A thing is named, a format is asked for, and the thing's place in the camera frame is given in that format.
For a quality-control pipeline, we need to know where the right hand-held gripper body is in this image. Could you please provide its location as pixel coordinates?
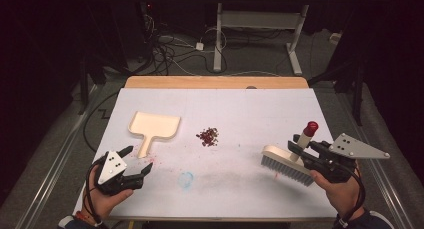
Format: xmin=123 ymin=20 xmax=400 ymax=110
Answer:
xmin=301 ymin=132 xmax=391 ymax=184

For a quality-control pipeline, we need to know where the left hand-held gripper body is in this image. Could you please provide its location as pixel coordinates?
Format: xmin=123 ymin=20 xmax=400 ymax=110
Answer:
xmin=94 ymin=150 xmax=145 ymax=196

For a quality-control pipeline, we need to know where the cream brush with red cap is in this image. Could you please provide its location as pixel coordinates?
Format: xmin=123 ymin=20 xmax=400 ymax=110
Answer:
xmin=260 ymin=120 xmax=320 ymax=187

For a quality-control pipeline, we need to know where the person's right hand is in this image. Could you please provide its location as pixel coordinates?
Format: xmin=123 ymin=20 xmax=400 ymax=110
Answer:
xmin=309 ymin=162 xmax=366 ymax=221

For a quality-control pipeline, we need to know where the person's left hand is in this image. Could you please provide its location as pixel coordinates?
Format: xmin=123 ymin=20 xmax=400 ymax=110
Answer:
xmin=87 ymin=164 xmax=135 ymax=221

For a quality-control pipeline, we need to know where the cream dustpan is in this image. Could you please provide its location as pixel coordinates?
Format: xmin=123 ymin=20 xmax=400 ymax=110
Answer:
xmin=128 ymin=110 xmax=182 ymax=159

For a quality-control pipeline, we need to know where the white table cover sheet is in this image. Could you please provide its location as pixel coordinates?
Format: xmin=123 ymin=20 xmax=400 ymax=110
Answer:
xmin=73 ymin=87 xmax=338 ymax=220

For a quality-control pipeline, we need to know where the pile of red crumbs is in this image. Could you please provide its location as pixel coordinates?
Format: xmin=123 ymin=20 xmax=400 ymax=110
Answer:
xmin=195 ymin=127 xmax=220 ymax=148

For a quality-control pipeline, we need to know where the black metal stand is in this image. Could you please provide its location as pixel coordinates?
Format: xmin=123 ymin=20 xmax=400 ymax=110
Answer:
xmin=77 ymin=52 xmax=129 ymax=116
xmin=308 ymin=48 xmax=366 ymax=127

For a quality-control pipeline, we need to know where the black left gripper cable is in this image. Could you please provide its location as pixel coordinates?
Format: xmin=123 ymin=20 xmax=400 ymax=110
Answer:
xmin=84 ymin=155 xmax=108 ymax=227

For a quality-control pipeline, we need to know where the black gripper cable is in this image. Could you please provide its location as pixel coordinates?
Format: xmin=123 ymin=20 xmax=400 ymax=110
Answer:
xmin=339 ymin=163 xmax=367 ymax=227
xmin=84 ymin=155 xmax=108 ymax=227

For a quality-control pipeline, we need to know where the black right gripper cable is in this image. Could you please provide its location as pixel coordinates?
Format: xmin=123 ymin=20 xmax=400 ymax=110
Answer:
xmin=339 ymin=163 xmax=367 ymax=227

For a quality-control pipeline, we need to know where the black floor cable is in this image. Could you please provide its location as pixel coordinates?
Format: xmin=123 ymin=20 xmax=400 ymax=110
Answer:
xmin=82 ymin=91 xmax=120 ymax=154

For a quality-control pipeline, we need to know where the red bracelet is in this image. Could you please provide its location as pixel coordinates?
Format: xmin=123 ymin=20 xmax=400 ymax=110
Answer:
xmin=74 ymin=210 xmax=103 ymax=227

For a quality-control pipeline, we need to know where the metal floor rail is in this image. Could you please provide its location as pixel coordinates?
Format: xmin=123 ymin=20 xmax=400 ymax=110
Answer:
xmin=22 ymin=84 xmax=103 ymax=229

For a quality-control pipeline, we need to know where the tangle of floor cables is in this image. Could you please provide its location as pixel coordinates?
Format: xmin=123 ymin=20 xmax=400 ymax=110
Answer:
xmin=141 ymin=13 xmax=229 ymax=77

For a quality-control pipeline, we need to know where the white metal desk frame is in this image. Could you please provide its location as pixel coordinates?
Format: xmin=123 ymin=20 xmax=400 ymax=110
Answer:
xmin=199 ymin=0 xmax=355 ymax=77

